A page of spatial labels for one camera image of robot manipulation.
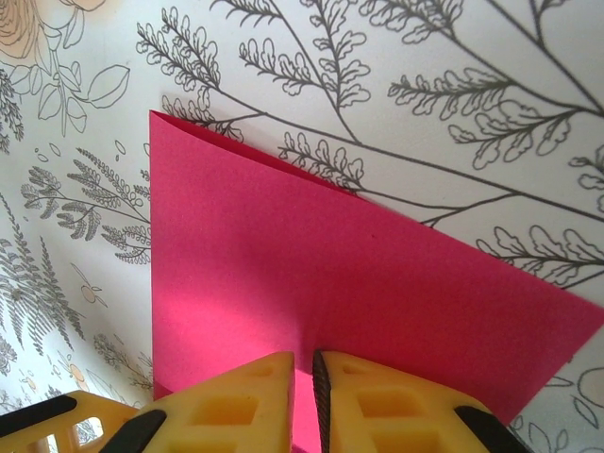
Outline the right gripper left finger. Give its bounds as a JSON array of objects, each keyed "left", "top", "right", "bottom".
[{"left": 106, "top": 351, "right": 297, "bottom": 453}]

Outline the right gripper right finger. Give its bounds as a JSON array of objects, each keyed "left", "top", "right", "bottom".
[{"left": 311, "top": 348, "right": 530, "bottom": 453}]

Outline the magenta cloth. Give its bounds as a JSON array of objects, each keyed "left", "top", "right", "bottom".
[{"left": 148, "top": 109, "right": 604, "bottom": 453}]

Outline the floral table cover sheet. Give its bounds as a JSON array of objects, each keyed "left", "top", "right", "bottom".
[{"left": 0, "top": 0, "right": 604, "bottom": 453}]

